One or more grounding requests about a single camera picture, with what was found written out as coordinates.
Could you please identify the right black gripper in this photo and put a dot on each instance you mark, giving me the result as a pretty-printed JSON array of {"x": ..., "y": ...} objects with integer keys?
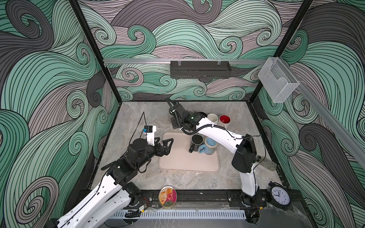
[{"x": 174, "y": 123}]

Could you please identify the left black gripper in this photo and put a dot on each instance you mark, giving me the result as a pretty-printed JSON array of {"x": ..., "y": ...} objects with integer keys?
[{"x": 166, "y": 149}]

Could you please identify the white mug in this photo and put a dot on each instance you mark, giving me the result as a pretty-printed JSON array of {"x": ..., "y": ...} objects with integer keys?
[{"x": 213, "y": 118}]

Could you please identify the cream mug red inside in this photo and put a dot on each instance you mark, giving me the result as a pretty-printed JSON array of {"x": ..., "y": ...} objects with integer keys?
[{"x": 224, "y": 121}]

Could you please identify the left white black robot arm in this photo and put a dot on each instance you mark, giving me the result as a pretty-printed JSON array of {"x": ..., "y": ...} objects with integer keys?
[{"x": 116, "y": 190}]

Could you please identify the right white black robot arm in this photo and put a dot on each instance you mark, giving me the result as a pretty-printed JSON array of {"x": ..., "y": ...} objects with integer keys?
[{"x": 242, "y": 146}]

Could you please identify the black speckled upside-down mug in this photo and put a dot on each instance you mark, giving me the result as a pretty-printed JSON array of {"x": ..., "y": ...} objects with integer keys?
[{"x": 196, "y": 141}]

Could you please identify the blue glazed upside-down mug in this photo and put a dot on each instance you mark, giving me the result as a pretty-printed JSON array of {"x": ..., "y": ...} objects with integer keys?
[{"x": 209, "y": 146}]

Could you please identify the beige rectangular tray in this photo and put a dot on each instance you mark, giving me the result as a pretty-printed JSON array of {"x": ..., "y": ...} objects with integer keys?
[{"x": 180, "y": 159}]

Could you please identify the round colourful tin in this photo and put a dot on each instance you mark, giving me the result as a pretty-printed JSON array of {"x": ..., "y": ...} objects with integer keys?
[{"x": 167, "y": 197}]

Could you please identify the small green black tool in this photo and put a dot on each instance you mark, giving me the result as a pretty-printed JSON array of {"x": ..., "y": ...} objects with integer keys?
[{"x": 108, "y": 166}]

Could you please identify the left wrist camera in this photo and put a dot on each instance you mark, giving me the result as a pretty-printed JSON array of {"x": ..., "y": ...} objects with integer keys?
[{"x": 149, "y": 131}]

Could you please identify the black wall shelf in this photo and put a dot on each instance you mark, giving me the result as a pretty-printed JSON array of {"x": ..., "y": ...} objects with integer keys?
[{"x": 200, "y": 69}]

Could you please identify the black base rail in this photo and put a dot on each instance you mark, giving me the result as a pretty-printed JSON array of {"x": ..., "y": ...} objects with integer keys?
[{"x": 232, "y": 198}]

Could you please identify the white slotted cable duct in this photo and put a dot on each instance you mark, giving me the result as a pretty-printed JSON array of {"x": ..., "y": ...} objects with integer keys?
[{"x": 193, "y": 214}]

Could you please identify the aluminium rail back wall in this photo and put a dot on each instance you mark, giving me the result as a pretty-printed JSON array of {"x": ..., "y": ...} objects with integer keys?
[{"x": 168, "y": 61}]

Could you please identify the aluminium rail wall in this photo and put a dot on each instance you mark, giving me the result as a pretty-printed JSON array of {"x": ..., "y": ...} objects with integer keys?
[
  {"x": 325, "y": 97},
  {"x": 168, "y": 61}
]

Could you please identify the clear acrylic wall holder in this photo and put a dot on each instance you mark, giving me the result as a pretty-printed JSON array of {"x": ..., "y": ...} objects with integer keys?
[{"x": 278, "y": 79}]

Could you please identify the black round wall clock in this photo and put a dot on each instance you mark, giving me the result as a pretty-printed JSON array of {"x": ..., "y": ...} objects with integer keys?
[{"x": 278, "y": 196}]

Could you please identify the aluminium rail right wall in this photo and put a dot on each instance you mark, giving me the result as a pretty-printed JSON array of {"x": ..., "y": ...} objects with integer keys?
[{"x": 325, "y": 97}]

